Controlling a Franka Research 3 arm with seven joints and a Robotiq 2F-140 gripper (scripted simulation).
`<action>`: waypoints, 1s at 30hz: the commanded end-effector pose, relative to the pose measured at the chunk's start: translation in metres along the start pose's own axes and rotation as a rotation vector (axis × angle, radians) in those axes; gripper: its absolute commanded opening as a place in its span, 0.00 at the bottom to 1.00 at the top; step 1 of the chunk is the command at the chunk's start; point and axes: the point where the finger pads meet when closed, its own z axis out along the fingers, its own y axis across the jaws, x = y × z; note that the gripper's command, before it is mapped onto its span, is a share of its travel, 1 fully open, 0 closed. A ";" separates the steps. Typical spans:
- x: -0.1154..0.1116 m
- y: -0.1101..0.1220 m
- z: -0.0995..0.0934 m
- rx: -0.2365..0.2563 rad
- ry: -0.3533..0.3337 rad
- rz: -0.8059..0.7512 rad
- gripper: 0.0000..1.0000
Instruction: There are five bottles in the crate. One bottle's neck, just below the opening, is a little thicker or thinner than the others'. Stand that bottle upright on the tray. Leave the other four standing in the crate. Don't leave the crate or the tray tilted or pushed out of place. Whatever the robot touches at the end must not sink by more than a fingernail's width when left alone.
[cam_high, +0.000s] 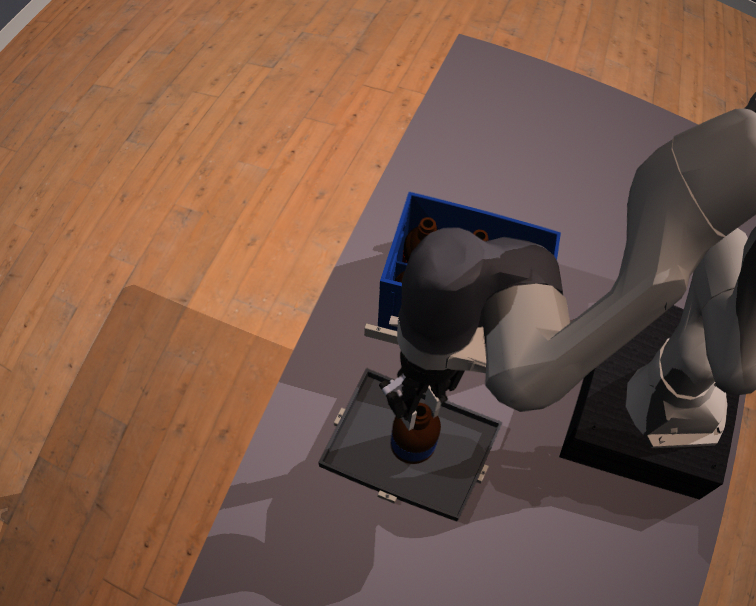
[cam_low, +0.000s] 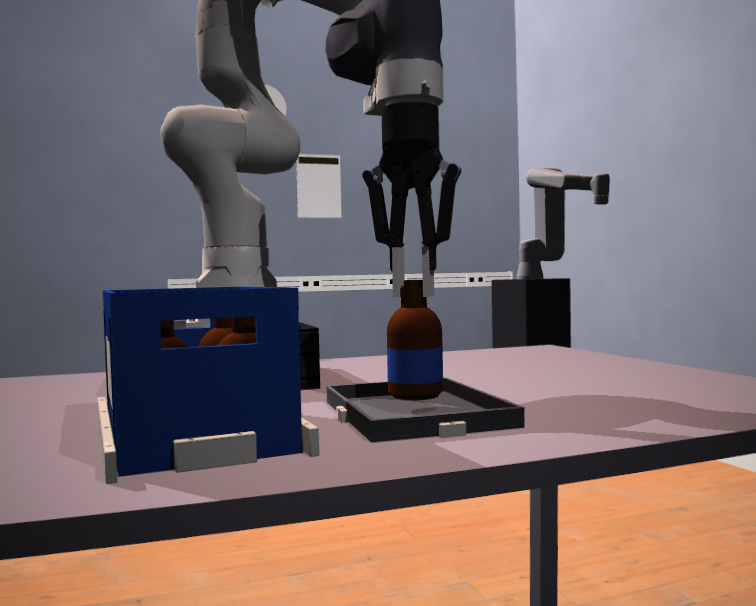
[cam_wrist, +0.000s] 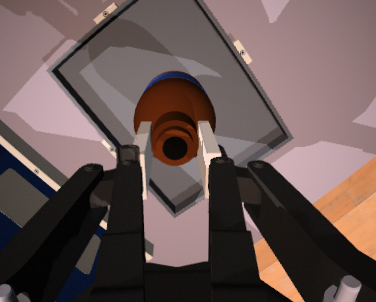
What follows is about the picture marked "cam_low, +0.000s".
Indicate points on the dark blue crate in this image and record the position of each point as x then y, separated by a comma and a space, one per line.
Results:
156, 396

